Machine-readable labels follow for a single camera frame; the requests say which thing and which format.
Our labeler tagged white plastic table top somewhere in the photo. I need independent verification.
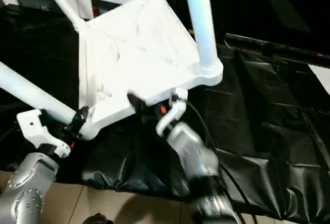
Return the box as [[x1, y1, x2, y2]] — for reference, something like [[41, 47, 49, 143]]
[[77, 0, 224, 142]]

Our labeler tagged white flat board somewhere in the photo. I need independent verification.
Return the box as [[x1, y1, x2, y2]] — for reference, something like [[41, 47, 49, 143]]
[[307, 63, 330, 93]]

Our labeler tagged black plastic mat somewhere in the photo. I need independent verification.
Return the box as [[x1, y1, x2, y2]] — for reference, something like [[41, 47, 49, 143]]
[[0, 3, 330, 221]]

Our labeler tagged white plastic table leg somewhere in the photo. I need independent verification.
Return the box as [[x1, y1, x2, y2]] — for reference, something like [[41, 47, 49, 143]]
[[37, 0, 86, 33], [181, 0, 224, 80], [0, 60, 78, 126]]

